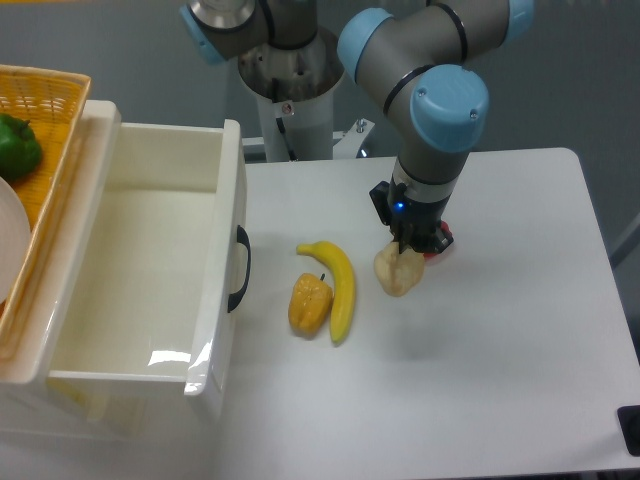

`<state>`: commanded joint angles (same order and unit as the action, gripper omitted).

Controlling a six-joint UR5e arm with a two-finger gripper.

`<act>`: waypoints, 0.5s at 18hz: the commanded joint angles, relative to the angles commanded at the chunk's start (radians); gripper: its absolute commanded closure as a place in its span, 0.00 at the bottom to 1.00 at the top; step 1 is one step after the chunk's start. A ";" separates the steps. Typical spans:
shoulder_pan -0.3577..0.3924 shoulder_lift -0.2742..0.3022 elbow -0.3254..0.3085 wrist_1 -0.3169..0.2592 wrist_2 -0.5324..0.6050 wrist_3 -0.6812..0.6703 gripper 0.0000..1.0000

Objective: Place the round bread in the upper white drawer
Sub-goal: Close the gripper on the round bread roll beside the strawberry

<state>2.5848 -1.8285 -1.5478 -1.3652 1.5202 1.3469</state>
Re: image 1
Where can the white drawer cabinet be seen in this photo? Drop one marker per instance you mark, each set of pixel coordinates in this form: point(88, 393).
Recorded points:
point(32, 401)

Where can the yellow bell pepper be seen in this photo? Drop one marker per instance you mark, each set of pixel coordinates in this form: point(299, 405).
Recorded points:
point(310, 302)

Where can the yellow woven basket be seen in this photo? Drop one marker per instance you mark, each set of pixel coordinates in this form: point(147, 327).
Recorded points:
point(53, 101)

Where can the red bell pepper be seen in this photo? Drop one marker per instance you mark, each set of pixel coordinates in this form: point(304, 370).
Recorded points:
point(440, 241)

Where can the black corner table device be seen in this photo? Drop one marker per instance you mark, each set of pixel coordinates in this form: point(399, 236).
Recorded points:
point(629, 420)

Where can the black drawer handle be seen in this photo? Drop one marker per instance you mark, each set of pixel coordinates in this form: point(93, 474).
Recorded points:
point(243, 271)

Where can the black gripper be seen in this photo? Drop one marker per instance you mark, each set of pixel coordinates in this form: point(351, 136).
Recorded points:
point(411, 208)

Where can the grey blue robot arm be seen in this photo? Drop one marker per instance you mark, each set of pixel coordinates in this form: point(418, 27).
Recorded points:
point(413, 69)

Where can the upper white drawer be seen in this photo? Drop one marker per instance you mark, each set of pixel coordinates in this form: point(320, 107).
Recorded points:
point(150, 300)

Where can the green bell pepper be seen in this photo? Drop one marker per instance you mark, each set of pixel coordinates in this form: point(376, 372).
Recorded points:
point(21, 152)

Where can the yellow banana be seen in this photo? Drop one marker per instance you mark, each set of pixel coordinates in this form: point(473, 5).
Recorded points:
point(338, 263)

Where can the pale round bread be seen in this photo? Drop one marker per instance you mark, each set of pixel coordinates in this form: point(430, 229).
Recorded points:
point(398, 272)

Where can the white metal frame bracket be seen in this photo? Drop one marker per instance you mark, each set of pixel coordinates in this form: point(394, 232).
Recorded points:
point(354, 143)

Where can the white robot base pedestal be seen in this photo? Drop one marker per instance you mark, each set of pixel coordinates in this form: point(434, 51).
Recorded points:
point(294, 92)

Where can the white plate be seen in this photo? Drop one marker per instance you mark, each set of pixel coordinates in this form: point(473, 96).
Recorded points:
point(15, 238)

